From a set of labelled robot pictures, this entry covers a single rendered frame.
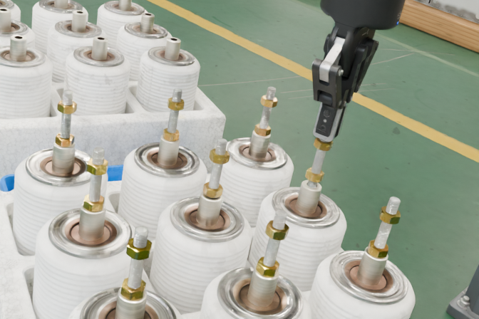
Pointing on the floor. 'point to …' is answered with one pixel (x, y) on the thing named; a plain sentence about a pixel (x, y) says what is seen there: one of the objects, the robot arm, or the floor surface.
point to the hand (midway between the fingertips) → (329, 119)
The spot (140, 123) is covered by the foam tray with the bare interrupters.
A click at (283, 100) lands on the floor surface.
